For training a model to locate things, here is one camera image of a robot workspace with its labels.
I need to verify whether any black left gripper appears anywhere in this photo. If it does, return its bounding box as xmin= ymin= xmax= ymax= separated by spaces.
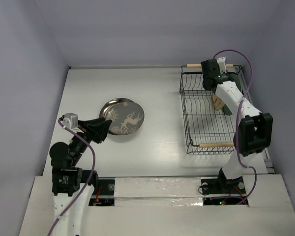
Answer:
xmin=70 ymin=116 xmax=111 ymax=164

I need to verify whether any teal green ridged plate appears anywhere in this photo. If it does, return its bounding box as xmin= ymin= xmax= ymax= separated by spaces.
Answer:
xmin=221 ymin=72 xmax=243 ymax=116

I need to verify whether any grey reindeer snowflake plate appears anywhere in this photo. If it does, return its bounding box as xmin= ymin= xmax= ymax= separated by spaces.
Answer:
xmin=104 ymin=101 xmax=145 ymax=135

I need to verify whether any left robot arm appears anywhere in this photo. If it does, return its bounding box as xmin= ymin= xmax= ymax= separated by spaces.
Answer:
xmin=48 ymin=113 xmax=115 ymax=236

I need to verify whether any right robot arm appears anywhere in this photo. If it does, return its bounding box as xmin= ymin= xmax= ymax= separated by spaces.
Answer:
xmin=201 ymin=58 xmax=273 ymax=195

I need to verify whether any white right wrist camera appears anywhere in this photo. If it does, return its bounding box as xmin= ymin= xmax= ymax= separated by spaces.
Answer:
xmin=216 ymin=57 xmax=227 ymax=74

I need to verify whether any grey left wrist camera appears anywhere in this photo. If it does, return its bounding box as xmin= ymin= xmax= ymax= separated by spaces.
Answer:
xmin=61 ymin=113 xmax=78 ymax=130

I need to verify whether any black wire dish rack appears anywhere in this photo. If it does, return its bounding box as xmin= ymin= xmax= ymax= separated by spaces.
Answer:
xmin=179 ymin=65 xmax=235 ymax=155

